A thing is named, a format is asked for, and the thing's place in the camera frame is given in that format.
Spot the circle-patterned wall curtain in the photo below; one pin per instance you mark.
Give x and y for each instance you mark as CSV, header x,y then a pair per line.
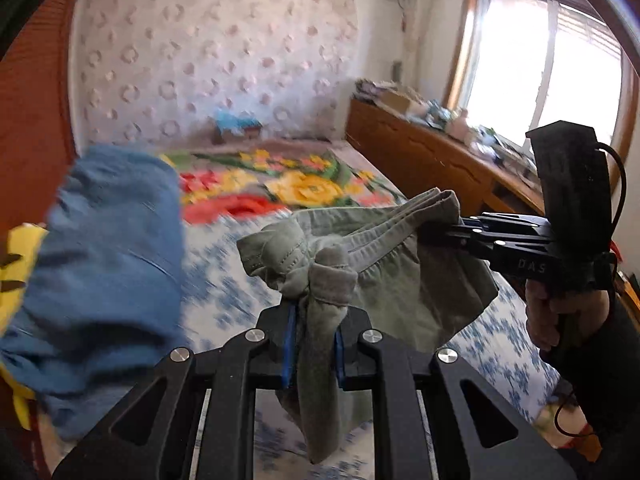
x,y
200,50

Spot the blue jeans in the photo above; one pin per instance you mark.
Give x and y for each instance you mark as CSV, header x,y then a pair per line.
x,y
110,270

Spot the slatted wooden wardrobe door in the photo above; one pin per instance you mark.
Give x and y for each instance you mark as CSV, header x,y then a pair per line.
x,y
35,110

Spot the stack of papers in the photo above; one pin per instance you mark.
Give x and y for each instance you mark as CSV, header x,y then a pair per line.
x,y
375,89

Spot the person's right forearm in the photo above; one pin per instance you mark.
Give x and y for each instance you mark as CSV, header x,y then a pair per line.
x,y
610,385

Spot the yellow cloth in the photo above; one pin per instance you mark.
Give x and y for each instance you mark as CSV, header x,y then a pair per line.
x,y
20,260

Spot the person's right hand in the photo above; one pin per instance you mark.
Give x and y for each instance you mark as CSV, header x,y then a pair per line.
x,y
542,320

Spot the green pants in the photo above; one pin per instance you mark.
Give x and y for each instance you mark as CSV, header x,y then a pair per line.
x,y
400,280

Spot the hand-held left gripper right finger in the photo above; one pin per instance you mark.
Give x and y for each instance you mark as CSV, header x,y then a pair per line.
x,y
340,355

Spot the wooden-framed window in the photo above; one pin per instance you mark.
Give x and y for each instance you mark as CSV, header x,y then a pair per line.
x,y
505,50

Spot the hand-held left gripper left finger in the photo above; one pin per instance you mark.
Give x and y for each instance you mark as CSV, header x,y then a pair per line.
x,y
289,350

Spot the bed with floral sheet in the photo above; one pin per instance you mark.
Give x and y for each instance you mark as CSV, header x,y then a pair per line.
x,y
225,285

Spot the open cardboard box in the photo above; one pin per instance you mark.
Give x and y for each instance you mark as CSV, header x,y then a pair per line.
x,y
402,102

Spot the small cardboard box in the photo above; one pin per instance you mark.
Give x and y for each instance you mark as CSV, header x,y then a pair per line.
x,y
240,130

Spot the wooden sideboard cabinet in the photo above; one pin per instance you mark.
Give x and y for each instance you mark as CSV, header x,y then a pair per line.
x,y
425,155

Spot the white plastic jug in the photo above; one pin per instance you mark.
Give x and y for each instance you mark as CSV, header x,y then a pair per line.
x,y
460,126

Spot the colourful flower blanket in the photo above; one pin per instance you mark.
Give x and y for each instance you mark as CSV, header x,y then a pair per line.
x,y
300,185

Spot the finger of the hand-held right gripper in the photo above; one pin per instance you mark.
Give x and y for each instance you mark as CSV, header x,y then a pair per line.
x,y
505,223
500,243

